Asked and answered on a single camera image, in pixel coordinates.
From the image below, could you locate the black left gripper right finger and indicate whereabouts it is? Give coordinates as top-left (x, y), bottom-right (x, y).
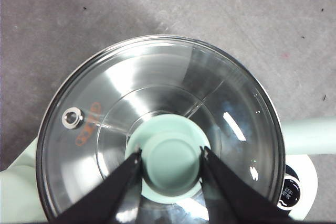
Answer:
top-left (199, 145), bottom-right (299, 224)

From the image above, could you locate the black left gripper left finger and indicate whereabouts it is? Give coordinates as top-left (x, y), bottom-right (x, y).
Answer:
top-left (54, 147), bottom-right (144, 224)

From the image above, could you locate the glass pot lid green knob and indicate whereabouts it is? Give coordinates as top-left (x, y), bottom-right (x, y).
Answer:
top-left (35, 34), bottom-right (286, 224)

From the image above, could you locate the green breakfast machine base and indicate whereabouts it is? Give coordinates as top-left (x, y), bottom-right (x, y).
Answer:
top-left (7, 137), bottom-right (319, 221)

